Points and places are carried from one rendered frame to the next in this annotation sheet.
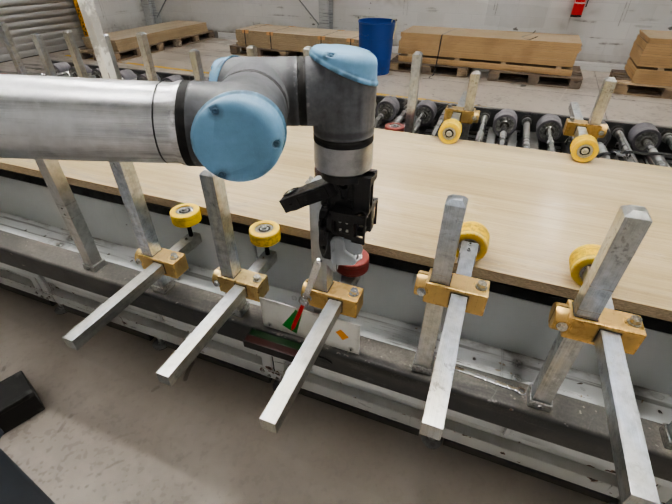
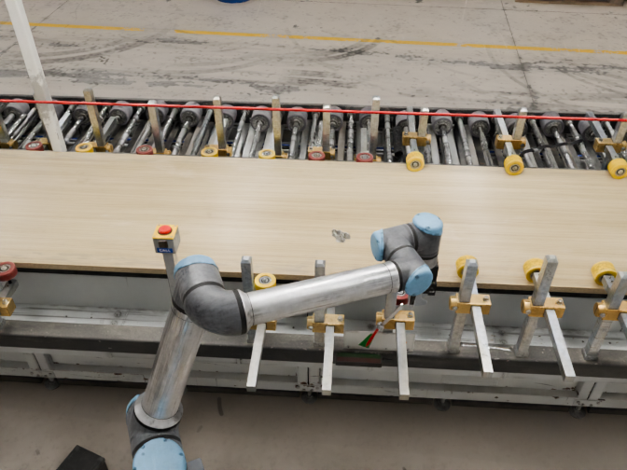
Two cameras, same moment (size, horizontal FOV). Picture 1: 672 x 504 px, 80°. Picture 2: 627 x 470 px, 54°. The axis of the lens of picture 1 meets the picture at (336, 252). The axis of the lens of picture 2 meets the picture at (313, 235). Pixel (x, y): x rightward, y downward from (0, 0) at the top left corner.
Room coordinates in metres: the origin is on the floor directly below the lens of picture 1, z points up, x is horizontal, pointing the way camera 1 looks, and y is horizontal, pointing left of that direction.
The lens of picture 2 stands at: (-0.67, 0.74, 2.51)
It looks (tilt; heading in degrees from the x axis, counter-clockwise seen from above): 40 degrees down; 342
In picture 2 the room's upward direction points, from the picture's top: straight up
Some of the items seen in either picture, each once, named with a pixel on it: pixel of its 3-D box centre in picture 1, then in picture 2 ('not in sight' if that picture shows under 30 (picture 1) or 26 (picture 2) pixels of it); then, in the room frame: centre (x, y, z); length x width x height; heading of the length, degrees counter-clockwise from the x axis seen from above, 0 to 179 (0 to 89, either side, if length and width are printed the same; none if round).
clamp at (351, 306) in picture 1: (332, 295); (395, 319); (0.67, 0.01, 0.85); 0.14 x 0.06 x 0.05; 69
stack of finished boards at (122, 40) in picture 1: (151, 34); not in sight; (8.65, 3.54, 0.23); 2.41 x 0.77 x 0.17; 157
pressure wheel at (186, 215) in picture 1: (188, 225); (265, 289); (0.95, 0.42, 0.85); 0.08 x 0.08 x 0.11
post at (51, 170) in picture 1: (65, 203); (177, 294); (0.96, 0.74, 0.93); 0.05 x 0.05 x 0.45; 69
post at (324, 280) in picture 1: (322, 276); (389, 309); (0.68, 0.03, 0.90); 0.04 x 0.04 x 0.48; 69
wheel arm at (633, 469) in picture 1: (609, 349); (550, 318); (0.43, -0.45, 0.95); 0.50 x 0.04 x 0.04; 159
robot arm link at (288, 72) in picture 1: (260, 94); (394, 244); (0.56, 0.10, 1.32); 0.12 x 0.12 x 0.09; 3
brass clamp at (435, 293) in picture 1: (450, 290); (469, 303); (0.58, -0.22, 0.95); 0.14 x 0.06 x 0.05; 69
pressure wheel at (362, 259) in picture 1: (351, 272); (398, 301); (0.74, -0.04, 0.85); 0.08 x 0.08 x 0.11
